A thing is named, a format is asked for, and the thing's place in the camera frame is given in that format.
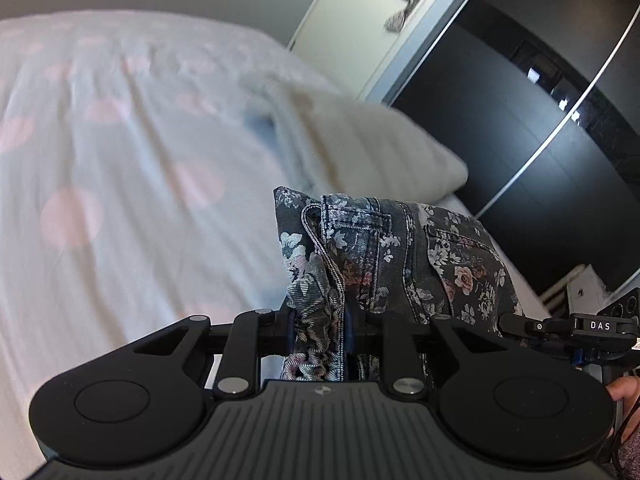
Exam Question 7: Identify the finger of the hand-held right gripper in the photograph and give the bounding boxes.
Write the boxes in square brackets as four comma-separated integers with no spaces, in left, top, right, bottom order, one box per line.
[500,312,547,339]

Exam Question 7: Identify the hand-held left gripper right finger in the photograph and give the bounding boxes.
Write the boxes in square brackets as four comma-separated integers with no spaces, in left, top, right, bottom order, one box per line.
[345,309,503,399]

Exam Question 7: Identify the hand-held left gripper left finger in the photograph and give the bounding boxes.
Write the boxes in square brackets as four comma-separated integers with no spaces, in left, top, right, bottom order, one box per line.
[132,309,293,401]

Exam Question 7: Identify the dark floral pants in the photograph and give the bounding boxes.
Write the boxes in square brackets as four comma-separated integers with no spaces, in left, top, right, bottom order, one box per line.
[272,186,526,382]

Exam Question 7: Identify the person's right forearm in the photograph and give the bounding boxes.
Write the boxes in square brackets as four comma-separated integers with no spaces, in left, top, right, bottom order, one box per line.
[612,427,640,480]

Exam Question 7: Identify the person's right hand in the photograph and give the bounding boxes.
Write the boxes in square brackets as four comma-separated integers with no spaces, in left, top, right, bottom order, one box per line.
[605,376,640,413]

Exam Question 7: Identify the white slatted rack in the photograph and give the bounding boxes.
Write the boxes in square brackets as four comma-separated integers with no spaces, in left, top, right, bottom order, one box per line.
[540,264,621,317]

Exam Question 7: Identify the black glossy wardrobe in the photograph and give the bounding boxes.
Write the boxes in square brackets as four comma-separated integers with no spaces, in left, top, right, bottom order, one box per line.
[387,0,640,298]

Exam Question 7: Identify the white door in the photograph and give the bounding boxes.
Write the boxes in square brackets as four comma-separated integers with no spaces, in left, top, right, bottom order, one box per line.
[289,0,483,107]

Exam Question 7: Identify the grey tassel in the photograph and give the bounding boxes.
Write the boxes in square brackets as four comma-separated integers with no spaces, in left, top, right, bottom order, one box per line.
[383,7,415,32]

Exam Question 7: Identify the black cable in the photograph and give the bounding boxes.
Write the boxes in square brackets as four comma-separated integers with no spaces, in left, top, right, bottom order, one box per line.
[606,394,640,466]

